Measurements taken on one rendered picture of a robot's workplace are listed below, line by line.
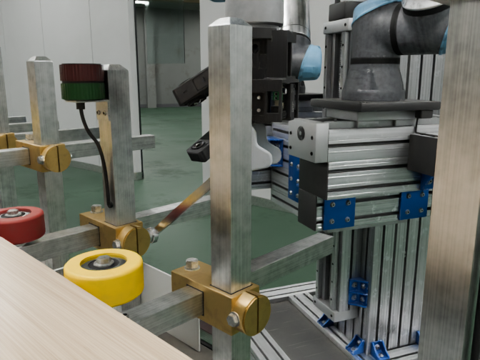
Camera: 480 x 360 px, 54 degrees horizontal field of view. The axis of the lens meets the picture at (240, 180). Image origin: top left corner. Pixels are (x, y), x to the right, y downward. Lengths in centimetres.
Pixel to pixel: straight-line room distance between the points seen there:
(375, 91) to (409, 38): 13
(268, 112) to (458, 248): 30
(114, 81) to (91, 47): 486
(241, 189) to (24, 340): 27
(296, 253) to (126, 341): 40
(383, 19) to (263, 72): 58
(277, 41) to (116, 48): 464
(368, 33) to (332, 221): 45
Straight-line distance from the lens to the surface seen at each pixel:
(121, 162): 73
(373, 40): 116
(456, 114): 38
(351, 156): 112
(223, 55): 52
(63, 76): 70
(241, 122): 53
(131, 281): 49
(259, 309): 58
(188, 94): 65
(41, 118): 94
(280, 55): 60
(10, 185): 120
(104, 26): 538
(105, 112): 72
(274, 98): 60
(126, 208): 75
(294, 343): 169
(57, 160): 93
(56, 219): 98
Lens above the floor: 110
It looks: 13 degrees down
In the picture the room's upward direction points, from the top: straight up
